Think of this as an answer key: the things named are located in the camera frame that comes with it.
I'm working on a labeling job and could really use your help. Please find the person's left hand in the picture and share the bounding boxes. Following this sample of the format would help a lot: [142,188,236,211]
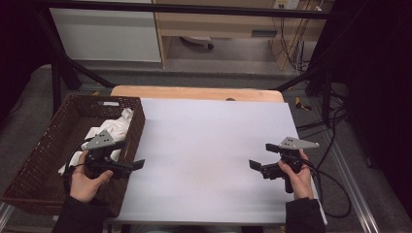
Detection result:
[69,150,115,204]

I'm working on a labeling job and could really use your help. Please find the black curtain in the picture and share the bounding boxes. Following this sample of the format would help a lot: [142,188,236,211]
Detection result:
[315,0,412,212]
[0,0,54,124]

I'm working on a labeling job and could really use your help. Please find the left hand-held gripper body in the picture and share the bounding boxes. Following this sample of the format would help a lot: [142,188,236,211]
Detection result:
[81,129,134,181]

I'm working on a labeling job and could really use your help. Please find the wooden table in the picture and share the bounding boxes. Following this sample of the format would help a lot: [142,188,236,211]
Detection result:
[110,84,285,104]

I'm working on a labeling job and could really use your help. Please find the black metal frame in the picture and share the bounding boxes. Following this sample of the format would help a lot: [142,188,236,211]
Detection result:
[32,0,344,127]

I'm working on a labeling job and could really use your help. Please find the bundle of hanging cables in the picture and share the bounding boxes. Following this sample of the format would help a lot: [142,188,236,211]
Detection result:
[271,0,325,75]

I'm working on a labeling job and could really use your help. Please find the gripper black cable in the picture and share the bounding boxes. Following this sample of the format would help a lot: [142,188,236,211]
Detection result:
[62,137,95,195]
[302,158,353,218]

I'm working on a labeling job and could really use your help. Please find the white table mat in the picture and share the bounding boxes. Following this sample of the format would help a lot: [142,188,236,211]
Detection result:
[106,97,328,226]

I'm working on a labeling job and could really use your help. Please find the white cabinet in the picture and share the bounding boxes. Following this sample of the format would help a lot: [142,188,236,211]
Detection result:
[49,0,162,63]

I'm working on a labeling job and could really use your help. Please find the light wooden desk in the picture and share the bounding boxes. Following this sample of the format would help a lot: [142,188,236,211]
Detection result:
[152,0,334,71]

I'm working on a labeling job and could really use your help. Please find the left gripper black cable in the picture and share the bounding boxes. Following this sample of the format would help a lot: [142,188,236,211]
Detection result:
[62,137,95,195]

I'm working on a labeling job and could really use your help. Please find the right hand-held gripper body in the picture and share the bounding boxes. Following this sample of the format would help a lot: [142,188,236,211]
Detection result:
[260,136,320,194]

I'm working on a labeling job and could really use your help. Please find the yellow and black clamp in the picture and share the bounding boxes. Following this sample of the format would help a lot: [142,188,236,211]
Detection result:
[293,96,313,112]

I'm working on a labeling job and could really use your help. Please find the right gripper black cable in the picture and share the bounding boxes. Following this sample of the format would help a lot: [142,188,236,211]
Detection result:
[302,158,353,218]

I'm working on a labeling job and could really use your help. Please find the office chair caster base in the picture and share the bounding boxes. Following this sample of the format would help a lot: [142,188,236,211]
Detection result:
[179,35,216,51]

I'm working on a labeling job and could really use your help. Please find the person's right hand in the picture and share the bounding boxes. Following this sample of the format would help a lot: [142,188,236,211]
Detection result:
[277,149,315,201]

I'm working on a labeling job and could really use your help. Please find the white power strip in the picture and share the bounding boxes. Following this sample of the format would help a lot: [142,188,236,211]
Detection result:
[273,0,300,11]

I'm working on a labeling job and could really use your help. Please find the aluminium rail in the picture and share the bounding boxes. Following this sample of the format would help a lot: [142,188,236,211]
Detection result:
[320,127,381,233]

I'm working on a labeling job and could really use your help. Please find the brown wicker basket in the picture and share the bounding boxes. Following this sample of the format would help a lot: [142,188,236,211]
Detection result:
[0,93,147,218]

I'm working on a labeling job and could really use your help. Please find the white cloth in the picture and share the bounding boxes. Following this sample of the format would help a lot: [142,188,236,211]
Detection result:
[57,107,135,176]

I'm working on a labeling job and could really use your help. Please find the black floor cables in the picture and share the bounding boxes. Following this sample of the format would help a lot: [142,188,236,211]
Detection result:
[295,91,351,171]

